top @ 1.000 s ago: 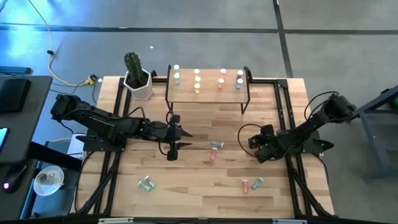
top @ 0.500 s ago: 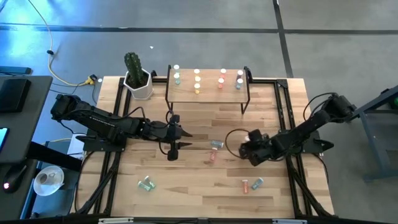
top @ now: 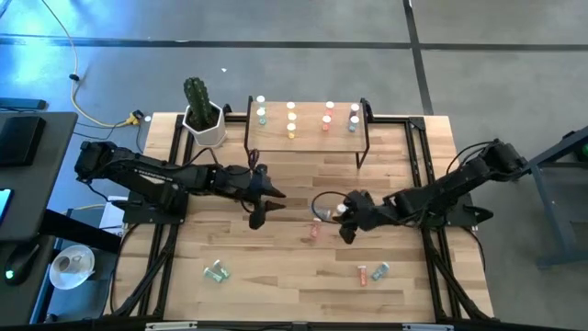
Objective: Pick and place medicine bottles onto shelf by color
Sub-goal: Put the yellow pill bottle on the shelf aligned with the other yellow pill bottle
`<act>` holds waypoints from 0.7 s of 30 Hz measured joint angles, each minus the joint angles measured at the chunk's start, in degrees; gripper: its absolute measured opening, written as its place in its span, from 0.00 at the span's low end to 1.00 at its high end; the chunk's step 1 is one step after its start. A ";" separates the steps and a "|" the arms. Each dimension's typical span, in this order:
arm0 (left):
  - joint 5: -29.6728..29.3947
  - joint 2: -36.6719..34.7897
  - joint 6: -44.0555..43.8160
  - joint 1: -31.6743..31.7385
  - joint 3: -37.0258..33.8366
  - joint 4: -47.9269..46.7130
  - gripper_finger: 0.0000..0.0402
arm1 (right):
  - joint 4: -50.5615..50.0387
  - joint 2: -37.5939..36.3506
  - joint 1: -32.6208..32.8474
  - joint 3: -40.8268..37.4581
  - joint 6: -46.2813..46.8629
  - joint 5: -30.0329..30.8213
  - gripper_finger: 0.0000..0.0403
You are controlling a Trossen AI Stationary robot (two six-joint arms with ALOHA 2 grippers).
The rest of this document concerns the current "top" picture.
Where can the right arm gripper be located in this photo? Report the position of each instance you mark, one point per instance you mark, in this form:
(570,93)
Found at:
(367,213)

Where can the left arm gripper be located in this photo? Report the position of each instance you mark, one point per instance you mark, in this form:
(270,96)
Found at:
(243,193)

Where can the yellow translucent medicine bottle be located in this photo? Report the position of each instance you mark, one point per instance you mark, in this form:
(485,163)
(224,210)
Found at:
(290,106)
(290,129)
(341,208)
(291,117)

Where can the blue pill bottle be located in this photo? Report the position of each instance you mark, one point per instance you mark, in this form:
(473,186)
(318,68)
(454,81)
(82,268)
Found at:
(261,114)

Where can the red translucent medicine bottle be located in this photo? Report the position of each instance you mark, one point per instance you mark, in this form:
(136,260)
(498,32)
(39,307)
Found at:
(329,107)
(326,122)
(363,276)
(315,229)

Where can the green translucent medicine bottle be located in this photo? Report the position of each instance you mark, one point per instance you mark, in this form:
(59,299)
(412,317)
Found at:
(212,275)
(221,269)
(261,99)

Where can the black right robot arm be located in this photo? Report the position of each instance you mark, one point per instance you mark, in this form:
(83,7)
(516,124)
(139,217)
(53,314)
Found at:
(459,181)

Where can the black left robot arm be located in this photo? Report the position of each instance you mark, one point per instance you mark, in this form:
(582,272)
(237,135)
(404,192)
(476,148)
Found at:
(147,174)

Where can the green cactus plant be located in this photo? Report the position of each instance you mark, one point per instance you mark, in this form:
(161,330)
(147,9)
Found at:
(198,101)

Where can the white paper sheet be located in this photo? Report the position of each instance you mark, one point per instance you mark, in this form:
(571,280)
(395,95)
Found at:
(110,213)

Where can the black side desk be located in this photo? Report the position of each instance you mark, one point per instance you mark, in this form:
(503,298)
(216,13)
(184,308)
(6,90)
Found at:
(69,227)

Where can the blue-grey metal cart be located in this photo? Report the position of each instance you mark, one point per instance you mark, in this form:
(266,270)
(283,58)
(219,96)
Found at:
(551,193)

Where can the dark grey desk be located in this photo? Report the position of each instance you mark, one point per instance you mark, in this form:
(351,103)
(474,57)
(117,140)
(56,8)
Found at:
(50,184)

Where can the black rectangular pad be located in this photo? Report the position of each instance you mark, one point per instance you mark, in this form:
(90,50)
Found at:
(20,140)

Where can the black computer mouse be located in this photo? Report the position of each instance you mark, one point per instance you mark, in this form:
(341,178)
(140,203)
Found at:
(20,264)

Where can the black flat bar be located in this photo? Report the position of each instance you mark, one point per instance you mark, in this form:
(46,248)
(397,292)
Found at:
(23,104)

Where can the smartphone with lit screen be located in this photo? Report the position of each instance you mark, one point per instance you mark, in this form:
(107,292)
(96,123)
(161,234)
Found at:
(3,204)

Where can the wooden shelf black metal frame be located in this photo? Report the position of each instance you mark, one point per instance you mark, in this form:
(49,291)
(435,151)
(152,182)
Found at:
(308,142)

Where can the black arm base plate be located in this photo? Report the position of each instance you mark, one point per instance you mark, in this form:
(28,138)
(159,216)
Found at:
(480,214)
(138,214)

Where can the silver edge bracket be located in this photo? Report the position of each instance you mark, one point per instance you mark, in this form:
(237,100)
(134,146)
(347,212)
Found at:
(171,327)
(428,327)

